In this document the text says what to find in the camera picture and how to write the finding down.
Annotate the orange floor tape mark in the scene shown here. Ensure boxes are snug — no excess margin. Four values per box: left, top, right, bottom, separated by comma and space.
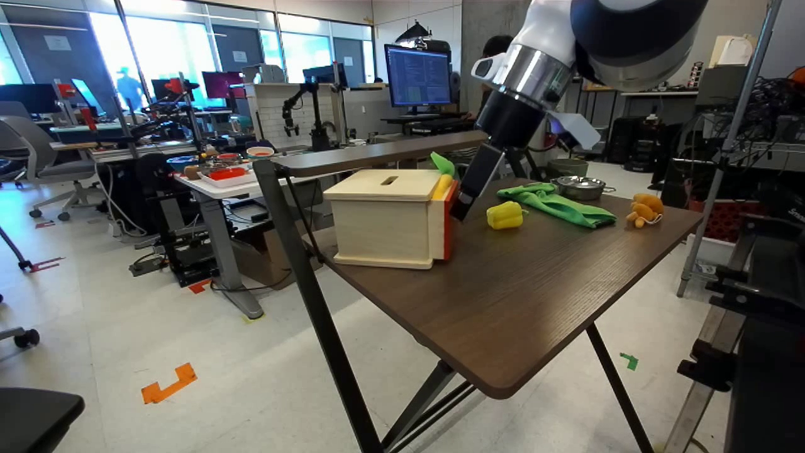
139, 361, 201, 409

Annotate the small steel pot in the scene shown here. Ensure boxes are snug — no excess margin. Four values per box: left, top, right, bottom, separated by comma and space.
553, 172, 608, 205

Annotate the black equipment rack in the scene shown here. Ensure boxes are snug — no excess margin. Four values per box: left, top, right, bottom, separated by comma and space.
661, 209, 805, 453

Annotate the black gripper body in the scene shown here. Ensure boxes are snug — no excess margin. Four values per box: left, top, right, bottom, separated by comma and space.
464, 141, 511, 205

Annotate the light wooden box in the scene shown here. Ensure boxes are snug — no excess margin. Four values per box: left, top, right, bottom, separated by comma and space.
323, 167, 447, 272

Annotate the green plastic toy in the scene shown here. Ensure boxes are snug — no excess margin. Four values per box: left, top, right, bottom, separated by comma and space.
428, 150, 461, 182

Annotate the black slanted metal leg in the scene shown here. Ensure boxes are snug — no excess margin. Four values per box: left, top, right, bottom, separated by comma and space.
252, 160, 384, 453

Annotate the orange plush toy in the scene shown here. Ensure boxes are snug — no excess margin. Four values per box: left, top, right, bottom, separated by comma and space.
623, 192, 667, 231

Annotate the long grey table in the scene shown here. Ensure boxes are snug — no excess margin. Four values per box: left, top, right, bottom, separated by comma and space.
270, 128, 491, 179

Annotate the white desk with grey leg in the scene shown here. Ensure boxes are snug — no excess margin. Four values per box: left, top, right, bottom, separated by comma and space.
169, 161, 284, 323

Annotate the yellow toy bell pepper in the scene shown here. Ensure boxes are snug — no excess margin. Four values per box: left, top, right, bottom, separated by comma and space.
482, 200, 529, 231

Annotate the black table frame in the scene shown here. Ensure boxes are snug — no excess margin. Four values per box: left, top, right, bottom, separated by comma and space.
378, 321, 656, 453

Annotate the red tray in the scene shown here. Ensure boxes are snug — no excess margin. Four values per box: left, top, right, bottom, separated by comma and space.
203, 163, 252, 185

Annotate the green cloth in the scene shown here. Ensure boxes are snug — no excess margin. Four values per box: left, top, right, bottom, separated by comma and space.
495, 182, 618, 231

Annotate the grey office chair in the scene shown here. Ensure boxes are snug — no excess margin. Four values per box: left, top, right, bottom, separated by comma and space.
0, 111, 106, 226

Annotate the computer monitor with blue screen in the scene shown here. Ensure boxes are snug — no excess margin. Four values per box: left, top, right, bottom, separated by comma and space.
383, 41, 456, 113

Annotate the cardboard box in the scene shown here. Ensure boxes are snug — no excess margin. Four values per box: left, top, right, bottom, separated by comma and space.
232, 219, 340, 289

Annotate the grey metal pole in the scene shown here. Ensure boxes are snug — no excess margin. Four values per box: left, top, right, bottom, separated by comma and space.
675, 0, 787, 301

